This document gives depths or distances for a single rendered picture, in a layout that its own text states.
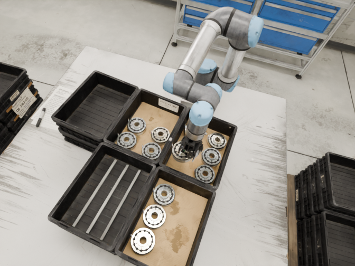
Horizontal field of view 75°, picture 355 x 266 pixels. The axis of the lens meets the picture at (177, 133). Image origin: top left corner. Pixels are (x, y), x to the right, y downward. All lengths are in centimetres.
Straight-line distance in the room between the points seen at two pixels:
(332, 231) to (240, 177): 82
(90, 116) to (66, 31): 223
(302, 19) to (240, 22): 195
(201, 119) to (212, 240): 71
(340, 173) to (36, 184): 199
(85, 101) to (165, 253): 94
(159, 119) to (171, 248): 68
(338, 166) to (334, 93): 158
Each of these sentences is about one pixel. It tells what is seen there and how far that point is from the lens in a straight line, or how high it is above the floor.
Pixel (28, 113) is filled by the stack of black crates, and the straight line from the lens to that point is 228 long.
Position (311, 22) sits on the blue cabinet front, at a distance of 302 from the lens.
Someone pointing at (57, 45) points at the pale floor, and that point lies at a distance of 332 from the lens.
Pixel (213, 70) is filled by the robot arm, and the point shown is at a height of 102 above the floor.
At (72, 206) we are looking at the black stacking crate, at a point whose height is 83.
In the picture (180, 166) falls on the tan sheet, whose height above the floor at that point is 83.
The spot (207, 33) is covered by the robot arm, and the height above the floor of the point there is 138.
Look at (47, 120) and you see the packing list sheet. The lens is 162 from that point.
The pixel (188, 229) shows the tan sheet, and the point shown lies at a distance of 113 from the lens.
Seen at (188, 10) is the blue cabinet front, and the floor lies 49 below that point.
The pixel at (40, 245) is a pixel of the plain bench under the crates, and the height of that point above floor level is 70.
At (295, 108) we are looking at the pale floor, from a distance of 300.
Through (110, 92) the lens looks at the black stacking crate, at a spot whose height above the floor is 83.
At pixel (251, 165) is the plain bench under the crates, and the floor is 70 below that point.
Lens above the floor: 193
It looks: 57 degrees down
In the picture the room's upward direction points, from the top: 12 degrees clockwise
